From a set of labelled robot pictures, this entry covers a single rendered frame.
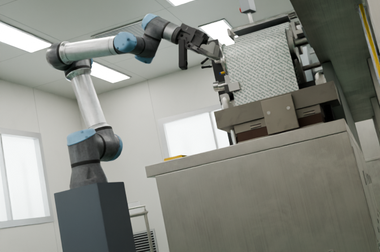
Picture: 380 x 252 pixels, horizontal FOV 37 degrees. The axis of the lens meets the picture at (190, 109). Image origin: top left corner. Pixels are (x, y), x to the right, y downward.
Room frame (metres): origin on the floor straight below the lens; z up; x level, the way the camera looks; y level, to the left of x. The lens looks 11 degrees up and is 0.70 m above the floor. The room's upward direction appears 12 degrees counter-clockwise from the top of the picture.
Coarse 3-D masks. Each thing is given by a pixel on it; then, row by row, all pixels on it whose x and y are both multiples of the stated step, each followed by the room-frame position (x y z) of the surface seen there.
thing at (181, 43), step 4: (180, 40) 2.11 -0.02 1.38; (184, 40) 2.11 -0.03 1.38; (180, 44) 2.11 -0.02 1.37; (184, 44) 2.11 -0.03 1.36; (180, 48) 2.11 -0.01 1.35; (184, 48) 2.11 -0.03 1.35; (180, 52) 2.11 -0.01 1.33; (184, 52) 2.11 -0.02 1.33; (180, 56) 2.11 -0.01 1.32; (184, 56) 2.11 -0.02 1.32; (180, 60) 2.11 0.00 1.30; (184, 60) 2.11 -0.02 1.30; (180, 64) 2.11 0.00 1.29; (184, 64) 2.11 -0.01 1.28; (180, 68) 2.13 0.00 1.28; (184, 68) 2.13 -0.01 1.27
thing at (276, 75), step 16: (256, 64) 2.00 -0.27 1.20; (272, 64) 1.98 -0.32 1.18; (288, 64) 1.96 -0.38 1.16; (240, 80) 2.02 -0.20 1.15; (256, 80) 2.00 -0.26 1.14; (272, 80) 1.98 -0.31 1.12; (288, 80) 1.97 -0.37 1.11; (240, 96) 2.02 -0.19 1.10; (256, 96) 2.00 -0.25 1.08; (272, 96) 1.99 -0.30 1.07
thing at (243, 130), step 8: (296, 112) 1.78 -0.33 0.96; (304, 112) 1.78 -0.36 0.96; (312, 112) 1.77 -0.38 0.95; (320, 112) 1.76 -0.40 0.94; (256, 120) 1.82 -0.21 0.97; (264, 120) 1.81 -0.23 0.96; (304, 120) 1.78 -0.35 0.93; (312, 120) 1.77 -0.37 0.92; (320, 120) 1.77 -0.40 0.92; (240, 128) 1.84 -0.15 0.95; (248, 128) 1.83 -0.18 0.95; (256, 128) 1.82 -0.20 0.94; (264, 128) 1.82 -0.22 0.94; (296, 128) 1.79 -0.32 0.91; (240, 136) 1.84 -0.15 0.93; (248, 136) 1.83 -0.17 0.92; (256, 136) 1.83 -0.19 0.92; (264, 136) 1.82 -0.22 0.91
